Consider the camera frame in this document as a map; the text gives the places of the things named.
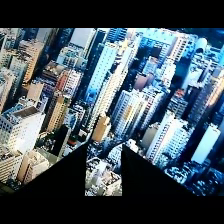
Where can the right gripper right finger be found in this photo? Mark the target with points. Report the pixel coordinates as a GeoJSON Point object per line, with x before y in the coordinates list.
{"type": "Point", "coordinates": [143, 178]}

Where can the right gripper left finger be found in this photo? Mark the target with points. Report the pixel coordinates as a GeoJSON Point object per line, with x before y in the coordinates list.
{"type": "Point", "coordinates": [66, 176]}

